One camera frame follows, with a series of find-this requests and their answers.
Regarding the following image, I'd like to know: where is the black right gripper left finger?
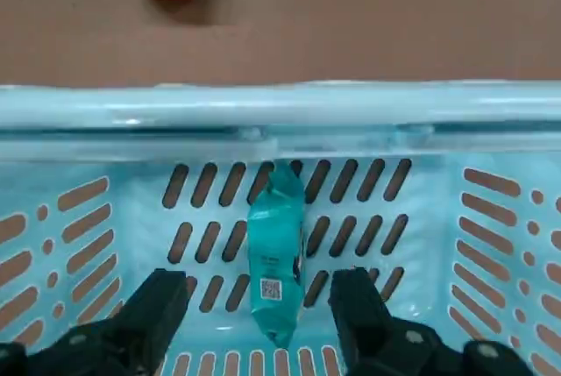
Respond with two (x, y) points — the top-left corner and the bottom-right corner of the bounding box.
(0, 267), (190, 376)

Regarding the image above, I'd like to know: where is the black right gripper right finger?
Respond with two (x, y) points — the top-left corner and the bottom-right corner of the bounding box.
(328, 266), (561, 376)

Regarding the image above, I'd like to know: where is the teal potato chips packet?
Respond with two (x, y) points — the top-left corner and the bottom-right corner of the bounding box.
(245, 160), (307, 349)

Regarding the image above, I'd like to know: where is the light blue plastic basket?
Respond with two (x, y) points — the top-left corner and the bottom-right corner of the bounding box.
(0, 80), (561, 376)

